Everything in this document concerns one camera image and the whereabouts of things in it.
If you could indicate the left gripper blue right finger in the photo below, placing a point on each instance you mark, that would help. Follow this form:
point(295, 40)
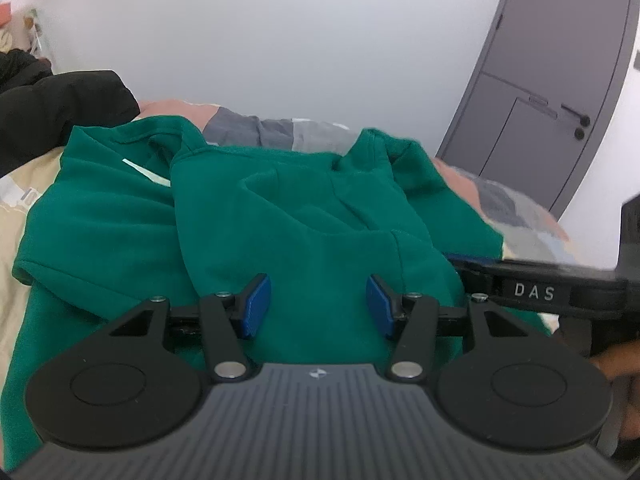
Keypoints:
point(409, 321)

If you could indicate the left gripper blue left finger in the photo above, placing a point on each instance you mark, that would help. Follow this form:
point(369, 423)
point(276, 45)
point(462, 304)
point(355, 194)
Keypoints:
point(226, 320)

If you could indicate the green hooded sweatshirt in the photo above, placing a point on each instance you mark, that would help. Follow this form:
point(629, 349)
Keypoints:
point(150, 208)

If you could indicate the grey bedroom door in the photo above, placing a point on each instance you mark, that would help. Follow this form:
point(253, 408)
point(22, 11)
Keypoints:
point(509, 126)

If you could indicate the patchwork bed sheet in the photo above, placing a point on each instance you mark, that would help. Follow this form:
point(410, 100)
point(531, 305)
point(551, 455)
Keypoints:
point(529, 231)

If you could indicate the black puffer jacket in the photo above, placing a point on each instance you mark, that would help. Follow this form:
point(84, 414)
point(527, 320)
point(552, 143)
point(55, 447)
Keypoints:
point(39, 109)

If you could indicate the black door handle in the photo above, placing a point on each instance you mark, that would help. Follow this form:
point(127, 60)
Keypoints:
point(584, 121)

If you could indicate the grey switch beside door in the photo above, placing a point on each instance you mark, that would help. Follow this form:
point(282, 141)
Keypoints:
point(637, 60)

